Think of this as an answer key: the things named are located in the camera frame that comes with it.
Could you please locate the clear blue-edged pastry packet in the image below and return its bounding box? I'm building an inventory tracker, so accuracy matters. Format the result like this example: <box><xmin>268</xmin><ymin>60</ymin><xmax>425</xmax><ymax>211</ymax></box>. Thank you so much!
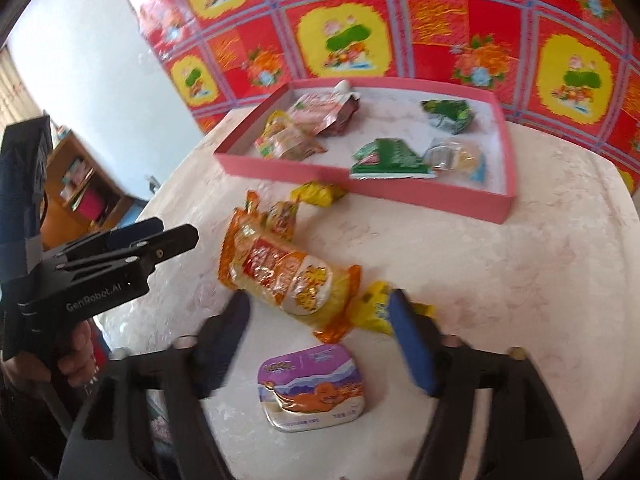
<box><xmin>422</xmin><ymin>139</ymin><xmax>488</xmax><ymax>186</ymax></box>

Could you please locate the yellow gummy candy packet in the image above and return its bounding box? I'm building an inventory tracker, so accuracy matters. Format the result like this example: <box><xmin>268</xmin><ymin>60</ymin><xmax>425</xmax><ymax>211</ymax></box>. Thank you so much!
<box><xmin>290</xmin><ymin>181</ymin><xmax>347</xmax><ymax>209</ymax></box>

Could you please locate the small yellow candy wrapper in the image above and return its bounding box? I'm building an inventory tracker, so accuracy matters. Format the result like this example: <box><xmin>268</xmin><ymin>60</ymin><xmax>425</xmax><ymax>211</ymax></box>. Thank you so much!
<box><xmin>357</xmin><ymin>281</ymin><xmax>436</xmax><ymax>336</ymax></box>

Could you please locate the person's left hand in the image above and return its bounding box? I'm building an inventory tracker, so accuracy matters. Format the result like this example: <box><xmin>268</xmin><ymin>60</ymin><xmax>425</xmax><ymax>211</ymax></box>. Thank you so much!
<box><xmin>55</xmin><ymin>317</ymin><xmax>108</xmax><ymax>395</ymax></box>

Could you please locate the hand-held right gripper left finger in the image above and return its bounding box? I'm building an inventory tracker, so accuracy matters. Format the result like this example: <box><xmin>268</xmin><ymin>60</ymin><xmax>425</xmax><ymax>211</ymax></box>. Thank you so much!
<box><xmin>65</xmin><ymin>290</ymin><xmax>251</xmax><ymax>480</ymax></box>

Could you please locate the small orange candy wrapper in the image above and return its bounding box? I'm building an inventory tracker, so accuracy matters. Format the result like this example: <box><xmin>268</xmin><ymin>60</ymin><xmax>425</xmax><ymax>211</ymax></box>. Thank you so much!
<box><xmin>267</xmin><ymin>199</ymin><xmax>301</xmax><ymax>237</ymax></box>

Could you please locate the green pea snack packet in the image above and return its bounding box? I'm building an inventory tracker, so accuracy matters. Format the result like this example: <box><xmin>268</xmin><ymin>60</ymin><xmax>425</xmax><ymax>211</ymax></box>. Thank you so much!
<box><xmin>420</xmin><ymin>99</ymin><xmax>475</xmax><ymax>135</ymax></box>

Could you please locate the pink jelly pouch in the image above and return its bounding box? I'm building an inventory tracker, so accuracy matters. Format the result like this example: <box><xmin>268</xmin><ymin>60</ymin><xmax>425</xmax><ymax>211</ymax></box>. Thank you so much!
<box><xmin>286</xmin><ymin>80</ymin><xmax>362</xmax><ymax>137</ymax></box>

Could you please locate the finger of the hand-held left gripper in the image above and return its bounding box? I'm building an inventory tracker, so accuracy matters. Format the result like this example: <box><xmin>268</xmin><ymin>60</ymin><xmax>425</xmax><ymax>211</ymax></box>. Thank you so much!
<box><xmin>60</xmin><ymin>217</ymin><xmax>165</xmax><ymax>261</ymax></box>
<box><xmin>100</xmin><ymin>225</ymin><xmax>199</xmax><ymax>272</ymax></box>

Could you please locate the pink cardboard box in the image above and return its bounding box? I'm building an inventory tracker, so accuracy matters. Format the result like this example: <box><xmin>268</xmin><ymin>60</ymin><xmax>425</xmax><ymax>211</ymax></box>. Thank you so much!
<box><xmin>214</xmin><ymin>77</ymin><xmax>515</xmax><ymax>225</ymax></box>

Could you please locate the red floral printed sheet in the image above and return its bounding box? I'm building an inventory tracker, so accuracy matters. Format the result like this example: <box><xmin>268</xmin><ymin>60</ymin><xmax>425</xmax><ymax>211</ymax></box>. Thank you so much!
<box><xmin>110</xmin><ymin>0</ymin><xmax>640</xmax><ymax>171</ymax></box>

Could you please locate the yellow rice cracker packet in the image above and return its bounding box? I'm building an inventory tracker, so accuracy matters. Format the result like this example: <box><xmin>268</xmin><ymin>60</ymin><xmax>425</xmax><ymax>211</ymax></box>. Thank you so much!
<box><xmin>217</xmin><ymin>190</ymin><xmax>362</xmax><ymax>343</ymax></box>

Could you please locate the green triangular snack packet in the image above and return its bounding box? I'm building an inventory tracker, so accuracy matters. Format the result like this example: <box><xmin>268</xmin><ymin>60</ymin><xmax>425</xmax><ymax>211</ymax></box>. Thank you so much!
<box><xmin>349</xmin><ymin>137</ymin><xmax>437</xmax><ymax>181</ymax></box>

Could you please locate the purple cartoon candy tin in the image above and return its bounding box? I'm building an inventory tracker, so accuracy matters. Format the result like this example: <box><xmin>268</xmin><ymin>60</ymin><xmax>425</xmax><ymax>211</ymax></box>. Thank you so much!
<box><xmin>257</xmin><ymin>344</ymin><xmax>368</xmax><ymax>433</ymax></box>

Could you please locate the wooden bookshelf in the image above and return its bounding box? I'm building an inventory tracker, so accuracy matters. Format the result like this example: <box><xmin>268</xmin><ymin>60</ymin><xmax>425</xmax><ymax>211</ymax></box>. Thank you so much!
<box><xmin>40</xmin><ymin>127</ymin><xmax>135</xmax><ymax>251</ymax></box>

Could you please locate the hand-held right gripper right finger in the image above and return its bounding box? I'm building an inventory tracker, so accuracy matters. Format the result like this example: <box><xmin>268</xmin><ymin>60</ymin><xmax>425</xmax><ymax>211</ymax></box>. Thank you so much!
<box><xmin>389</xmin><ymin>290</ymin><xmax>586</xmax><ymax>480</ymax></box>

